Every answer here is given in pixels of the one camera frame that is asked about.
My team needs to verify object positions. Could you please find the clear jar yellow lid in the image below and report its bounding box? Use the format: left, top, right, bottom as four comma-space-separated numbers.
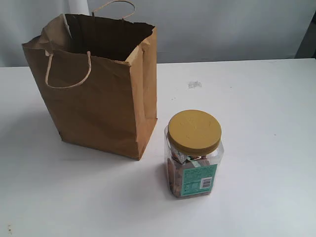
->
164, 110, 224, 198

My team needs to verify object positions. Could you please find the brown paper bag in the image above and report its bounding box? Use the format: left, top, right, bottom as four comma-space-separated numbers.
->
22, 14, 157, 160

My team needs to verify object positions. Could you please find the small clear plastic scrap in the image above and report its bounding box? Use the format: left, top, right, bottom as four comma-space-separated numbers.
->
188, 81, 202, 89

